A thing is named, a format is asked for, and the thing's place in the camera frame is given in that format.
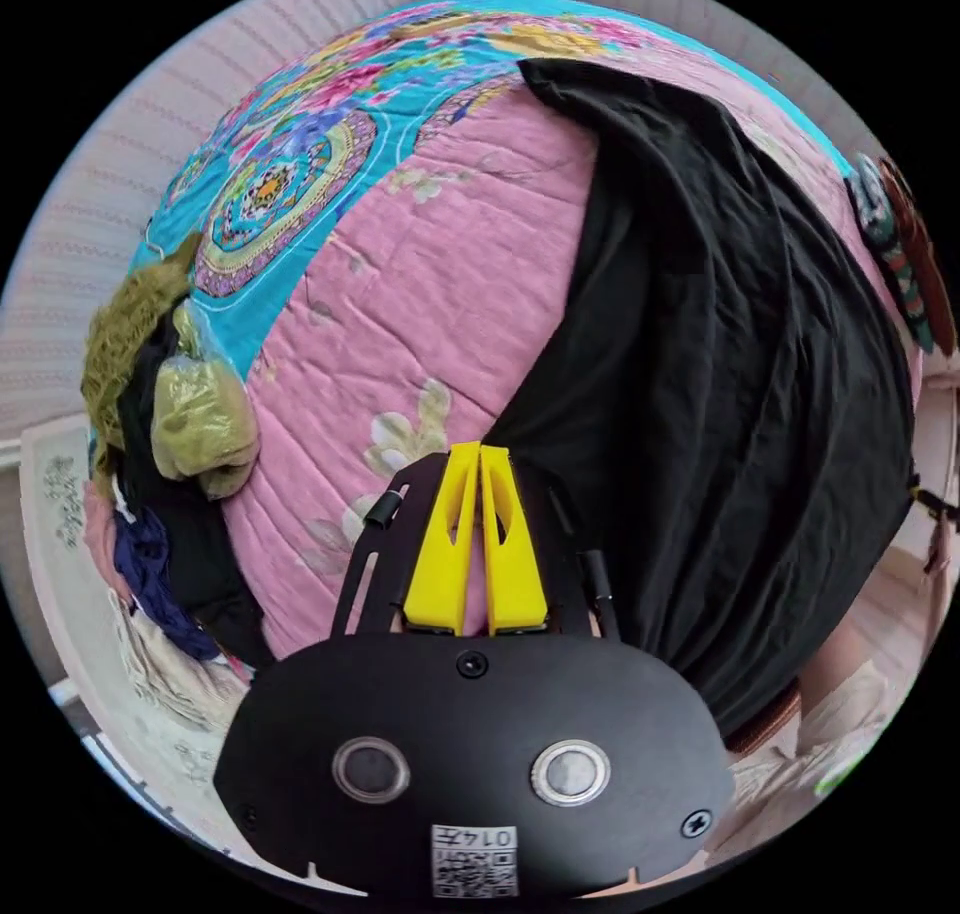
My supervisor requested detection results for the patterned folded cloth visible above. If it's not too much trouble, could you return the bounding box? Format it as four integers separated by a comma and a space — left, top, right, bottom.
845, 152, 959, 357

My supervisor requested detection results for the pile of clothes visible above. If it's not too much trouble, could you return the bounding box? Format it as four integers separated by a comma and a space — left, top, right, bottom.
79, 232, 276, 669

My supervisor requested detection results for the bed with floral quilt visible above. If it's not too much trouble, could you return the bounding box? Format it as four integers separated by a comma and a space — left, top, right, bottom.
86, 0, 925, 664

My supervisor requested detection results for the black short sleeve shirt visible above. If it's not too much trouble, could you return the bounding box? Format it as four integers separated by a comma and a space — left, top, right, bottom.
479, 57, 918, 739

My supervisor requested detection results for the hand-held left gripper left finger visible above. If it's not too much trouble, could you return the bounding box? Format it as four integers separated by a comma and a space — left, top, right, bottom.
402, 440, 482, 637

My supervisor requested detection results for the person's body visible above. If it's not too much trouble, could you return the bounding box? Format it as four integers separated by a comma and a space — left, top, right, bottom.
697, 613, 913, 867

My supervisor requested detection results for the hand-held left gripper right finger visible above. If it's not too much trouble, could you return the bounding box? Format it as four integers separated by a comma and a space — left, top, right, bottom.
479, 445, 548, 636

